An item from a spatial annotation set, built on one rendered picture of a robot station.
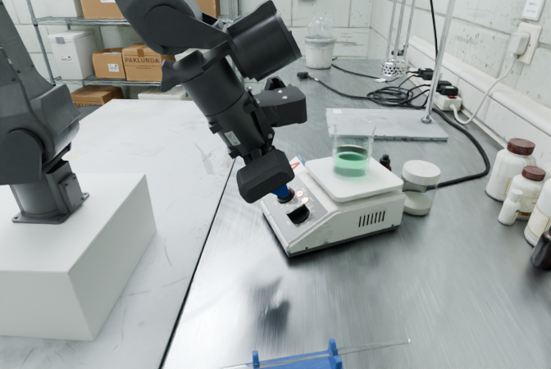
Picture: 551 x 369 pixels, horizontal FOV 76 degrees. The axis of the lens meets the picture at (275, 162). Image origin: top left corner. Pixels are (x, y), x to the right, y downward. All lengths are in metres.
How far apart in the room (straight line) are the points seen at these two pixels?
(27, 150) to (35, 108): 0.05
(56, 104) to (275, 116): 0.24
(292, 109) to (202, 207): 0.30
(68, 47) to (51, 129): 2.63
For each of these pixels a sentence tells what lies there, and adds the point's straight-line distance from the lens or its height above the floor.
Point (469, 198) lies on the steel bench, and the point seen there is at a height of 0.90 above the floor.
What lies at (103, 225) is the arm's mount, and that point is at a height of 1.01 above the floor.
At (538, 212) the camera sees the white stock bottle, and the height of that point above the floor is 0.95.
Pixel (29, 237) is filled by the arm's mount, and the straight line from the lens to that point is 0.49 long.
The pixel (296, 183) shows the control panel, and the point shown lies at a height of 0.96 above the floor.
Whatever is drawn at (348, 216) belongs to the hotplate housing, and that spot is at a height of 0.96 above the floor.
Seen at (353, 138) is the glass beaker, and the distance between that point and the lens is 0.52.
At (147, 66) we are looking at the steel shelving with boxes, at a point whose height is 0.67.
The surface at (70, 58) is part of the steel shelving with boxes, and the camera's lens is 3.07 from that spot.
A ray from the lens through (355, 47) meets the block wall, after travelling 3.03.
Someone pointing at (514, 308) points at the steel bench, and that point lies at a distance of 0.56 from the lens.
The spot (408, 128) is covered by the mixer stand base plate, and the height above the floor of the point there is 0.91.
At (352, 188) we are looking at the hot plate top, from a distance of 0.53.
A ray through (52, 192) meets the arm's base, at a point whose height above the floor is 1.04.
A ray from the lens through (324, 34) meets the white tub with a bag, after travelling 1.58.
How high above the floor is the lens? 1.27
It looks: 28 degrees down
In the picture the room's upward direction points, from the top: straight up
